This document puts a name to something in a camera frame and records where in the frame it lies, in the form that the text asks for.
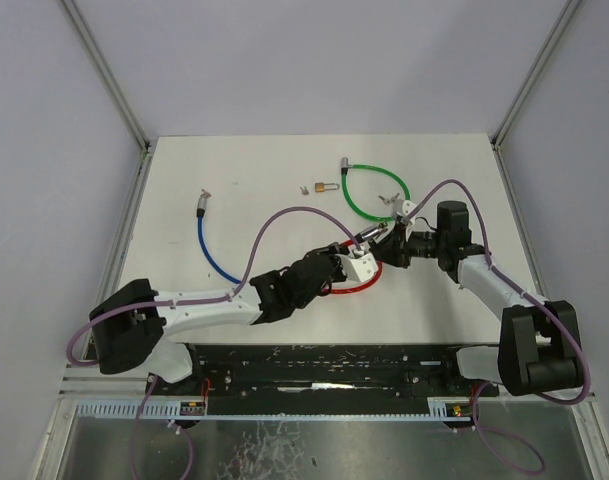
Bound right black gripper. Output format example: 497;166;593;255
368;222;446;269

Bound red cable lock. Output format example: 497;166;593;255
325;224;383;295

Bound green lock keys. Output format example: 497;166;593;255
378;193;400;205

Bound brass padlock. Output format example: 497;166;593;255
314;182;341;193

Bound green cable lock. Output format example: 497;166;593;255
340;157;412;223

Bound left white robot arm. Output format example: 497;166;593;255
89;243;352;395

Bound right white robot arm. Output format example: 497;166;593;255
369;201;585;396

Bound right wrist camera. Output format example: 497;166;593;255
391;199;416;226

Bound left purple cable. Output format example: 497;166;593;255
66;207;360;480

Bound purple cable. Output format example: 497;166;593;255
406;179;591;474
66;207;360;480

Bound blue cable lock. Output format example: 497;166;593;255
196;189;240;285

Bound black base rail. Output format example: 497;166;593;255
153;344;480;417

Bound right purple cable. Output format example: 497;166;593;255
406;179;591;474

